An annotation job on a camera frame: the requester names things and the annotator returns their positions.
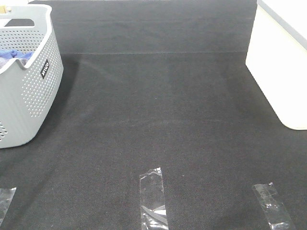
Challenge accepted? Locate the blue towel in basket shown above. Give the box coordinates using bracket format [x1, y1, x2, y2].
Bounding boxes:
[0, 49, 33, 68]

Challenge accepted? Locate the middle clear tape strip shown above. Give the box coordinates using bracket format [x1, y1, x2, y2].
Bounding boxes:
[140, 167, 169, 230]

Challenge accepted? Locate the clear tape strip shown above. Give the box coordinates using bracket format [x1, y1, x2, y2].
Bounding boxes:
[140, 167, 169, 230]
[252, 183, 296, 230]
[0, 187, 16, 226]

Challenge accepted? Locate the black basket brand label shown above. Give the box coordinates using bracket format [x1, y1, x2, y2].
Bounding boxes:
[40, 59, 50, 79]

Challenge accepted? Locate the grey perforated laundry basket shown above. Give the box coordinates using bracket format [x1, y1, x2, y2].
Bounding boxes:
[0, 0, 63, 149]

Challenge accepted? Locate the cream plastic storage box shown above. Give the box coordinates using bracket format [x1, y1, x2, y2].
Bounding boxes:
[246, 0, 307, 130]

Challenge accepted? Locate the right clear tape strip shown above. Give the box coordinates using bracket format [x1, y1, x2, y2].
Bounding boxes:
[252, 183, 296, 230]

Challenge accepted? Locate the left clear tape strip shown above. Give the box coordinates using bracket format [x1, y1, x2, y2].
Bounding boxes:
[0, 187, 16, 226]

